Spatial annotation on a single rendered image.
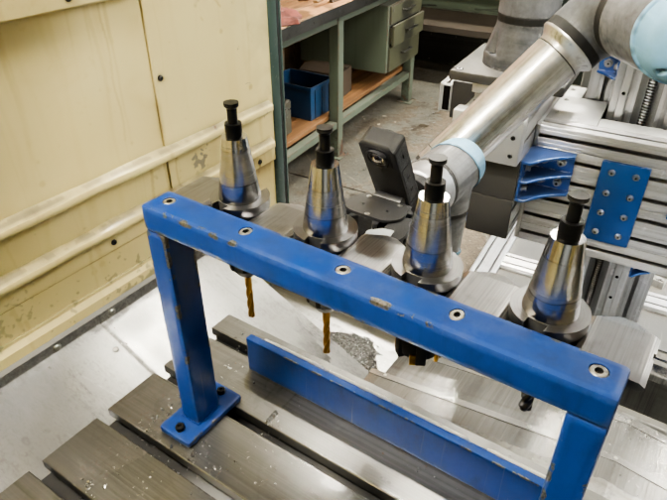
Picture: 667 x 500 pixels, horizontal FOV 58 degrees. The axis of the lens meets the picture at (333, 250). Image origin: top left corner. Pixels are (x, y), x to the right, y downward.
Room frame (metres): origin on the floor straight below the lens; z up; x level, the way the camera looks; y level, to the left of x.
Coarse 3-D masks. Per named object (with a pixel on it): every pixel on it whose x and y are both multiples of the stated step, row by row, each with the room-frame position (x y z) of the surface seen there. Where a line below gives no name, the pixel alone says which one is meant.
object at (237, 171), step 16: (224, 144) 0.55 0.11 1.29; (240, 144) 0.55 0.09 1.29; (224, 160) 0.55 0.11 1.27; (240, 160) 0.55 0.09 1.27; (224, 176) 0.55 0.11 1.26; (240, 176) 0.55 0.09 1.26; (256, 176) 0.56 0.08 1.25; (224, 192) 0.55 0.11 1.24; (240, 192) 0.54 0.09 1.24; (256, 192) 0.56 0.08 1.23
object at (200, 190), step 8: (192, 184) 0.61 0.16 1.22; (200, 184) 0.61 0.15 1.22; (208, 184) 0.61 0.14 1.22; (216, 184) 0.61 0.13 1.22; (176, 192) 0.59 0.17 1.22; (184, 192) 0.59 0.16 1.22; (192, 192) 0.59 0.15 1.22; (200, 192) 0.59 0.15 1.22; (208, 192) 0.59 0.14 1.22; (200, 200) 0.57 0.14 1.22; (208, 200) 0.57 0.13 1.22
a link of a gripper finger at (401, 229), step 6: (396, 222) 0.56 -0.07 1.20; (402, 222) 0.56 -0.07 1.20; (408, 222) 0.56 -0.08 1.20; (390, 228) 0.54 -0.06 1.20; (396, 228) 0.54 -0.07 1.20; (402, 228) 0.54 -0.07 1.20; (408, 228) 0.54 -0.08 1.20; (396, 234) 0.53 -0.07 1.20; (402, 234) 0.53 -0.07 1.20; (408, 234) 0.54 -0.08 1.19; (402, 240) 0.52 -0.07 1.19
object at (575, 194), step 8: (568, 192) 0.38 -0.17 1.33; (576, 192) 0.38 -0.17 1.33; (584, 192) 0.38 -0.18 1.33; (576, 200) 0.37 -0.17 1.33; (584, 200) 0.37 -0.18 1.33; (568, 208) 0.38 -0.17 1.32; (576, 208) 0.37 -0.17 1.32; (568, 216) 0.38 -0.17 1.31; (576, 216) 0.37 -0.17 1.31; (560, 224) 0.38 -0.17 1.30; (568, 224) 0.37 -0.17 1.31; (576, 224) 0.37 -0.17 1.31; (584, 224) 0.37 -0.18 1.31; (560, 232) 0.38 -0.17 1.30; (568, 232) 0.37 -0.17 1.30; (576, 232) 0.37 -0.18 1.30; (568, 240) 0.37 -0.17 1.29; (576, 240) 0.37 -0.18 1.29
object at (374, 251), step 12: (360, 240) 0.49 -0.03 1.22; (372, 240) 0.49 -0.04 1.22; (384, 240) 0.49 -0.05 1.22; (396, 240) 0.49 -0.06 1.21; (348, 252) 0.47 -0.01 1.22; (360, 252) 0.47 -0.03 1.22; (372, 252) 0.47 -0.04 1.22; (384, 252) 0.47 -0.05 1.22; (360, 264) 0.45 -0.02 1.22; (372, 264) 0.45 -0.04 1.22; (384, 264) 0.45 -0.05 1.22
